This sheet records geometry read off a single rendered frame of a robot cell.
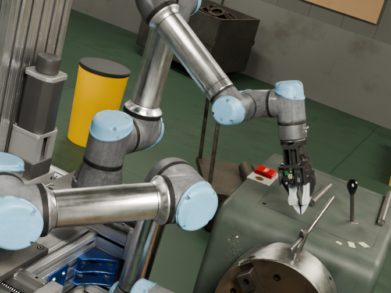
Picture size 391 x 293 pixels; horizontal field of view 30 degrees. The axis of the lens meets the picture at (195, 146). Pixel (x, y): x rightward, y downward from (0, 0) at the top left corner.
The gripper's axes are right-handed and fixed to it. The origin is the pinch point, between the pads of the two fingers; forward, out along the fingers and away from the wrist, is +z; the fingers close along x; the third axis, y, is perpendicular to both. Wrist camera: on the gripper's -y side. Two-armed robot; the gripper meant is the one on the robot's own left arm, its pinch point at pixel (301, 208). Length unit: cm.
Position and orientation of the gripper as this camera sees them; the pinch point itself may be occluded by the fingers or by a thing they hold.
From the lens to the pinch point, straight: 202.4
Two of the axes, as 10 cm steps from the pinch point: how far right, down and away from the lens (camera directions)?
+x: 9.2, -0.2, -3.9
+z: 1.1, 9.7, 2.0
